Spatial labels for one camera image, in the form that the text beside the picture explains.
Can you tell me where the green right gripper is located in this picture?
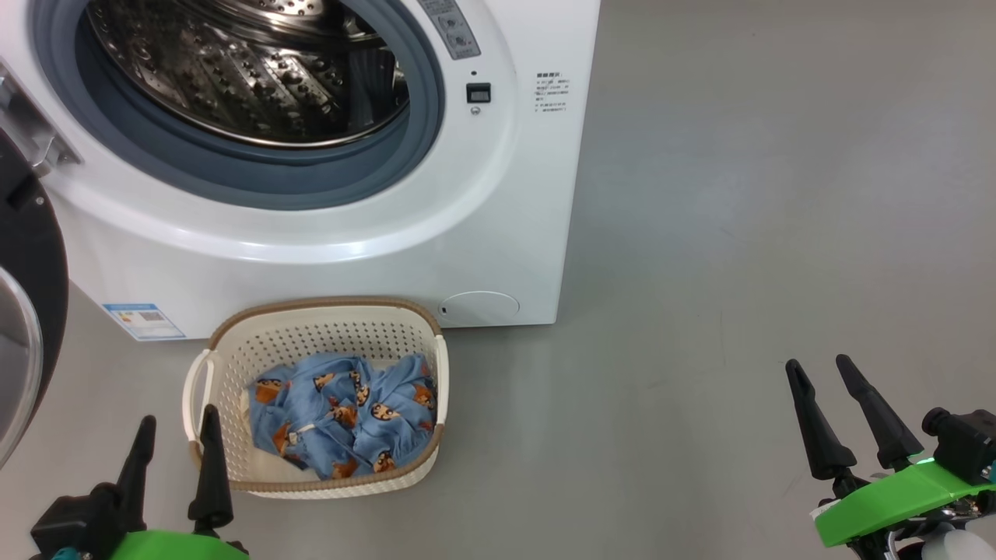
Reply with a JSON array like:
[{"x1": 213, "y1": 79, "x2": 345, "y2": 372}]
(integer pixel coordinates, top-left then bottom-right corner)
[{"x1": 785, "y1": 354, "x2": 996, "y2": 560}]

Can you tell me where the cream laundry basket brown rim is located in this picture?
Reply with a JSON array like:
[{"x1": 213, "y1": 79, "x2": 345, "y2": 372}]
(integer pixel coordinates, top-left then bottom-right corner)
[{"x1": 181, "y1": 296, "x2": 450, "y2": 499}]

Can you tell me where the washing machine door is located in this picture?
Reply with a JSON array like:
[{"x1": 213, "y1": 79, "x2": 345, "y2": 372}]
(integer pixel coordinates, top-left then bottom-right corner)
[{"x1": 0, "y1": 124, "x2": 69, "y2": 469}]

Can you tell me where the round white filter cover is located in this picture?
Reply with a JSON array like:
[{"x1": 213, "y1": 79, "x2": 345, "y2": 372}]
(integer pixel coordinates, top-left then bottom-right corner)
[{"x1": 438, "y1": 291, "x2": 521, "y2": 327}]

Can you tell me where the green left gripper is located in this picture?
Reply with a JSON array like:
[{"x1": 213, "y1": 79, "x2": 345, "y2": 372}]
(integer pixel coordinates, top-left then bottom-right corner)
[{"x1": 109, "y1": 404, "x2": 250, "y2": 560}]

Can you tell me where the blue cartoon print garment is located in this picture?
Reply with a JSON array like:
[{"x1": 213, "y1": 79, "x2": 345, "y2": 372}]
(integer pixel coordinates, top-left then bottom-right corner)
[{"x1": 247, "y1": 352, "x2": 438, "y2": 481}]

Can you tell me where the steel perforated washer drum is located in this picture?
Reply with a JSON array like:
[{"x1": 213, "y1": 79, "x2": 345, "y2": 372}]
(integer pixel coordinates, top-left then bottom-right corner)
[{"x1": 86, "y1": 0, "x2": 411, "y2": 149}]

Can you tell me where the white front-load washing machine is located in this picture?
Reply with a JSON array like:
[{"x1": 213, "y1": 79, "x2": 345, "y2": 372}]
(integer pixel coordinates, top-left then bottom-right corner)
[{"x1": 0, "y1": 0, "x2": 601, "y2": 343}]

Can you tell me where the blue energy label sticker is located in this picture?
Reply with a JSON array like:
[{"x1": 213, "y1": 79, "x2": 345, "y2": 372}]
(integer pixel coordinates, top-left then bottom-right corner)
[{"x1": 102, "y1": 303, "x2": 187, "y2": 341}]

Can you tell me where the grey instruction sticker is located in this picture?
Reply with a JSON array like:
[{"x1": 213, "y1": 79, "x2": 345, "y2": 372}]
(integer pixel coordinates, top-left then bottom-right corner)
[{"x1": 418, "y1": 0, "x2": 482, "y2": 61}]

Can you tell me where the grey rubber door gasket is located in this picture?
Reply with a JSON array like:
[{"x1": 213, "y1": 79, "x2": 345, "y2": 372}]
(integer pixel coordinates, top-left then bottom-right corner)
[{"x1": 30, "y1": 0, "x2": 446, "y2": 212}]

